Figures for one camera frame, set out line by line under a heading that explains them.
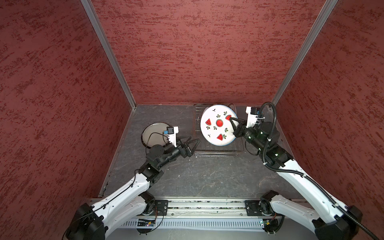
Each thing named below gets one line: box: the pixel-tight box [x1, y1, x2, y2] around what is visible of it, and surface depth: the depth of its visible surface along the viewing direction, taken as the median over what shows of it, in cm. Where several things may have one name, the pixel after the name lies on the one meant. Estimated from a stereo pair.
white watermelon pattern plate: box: [200, 104, 238, 147], surface depth 74 cm
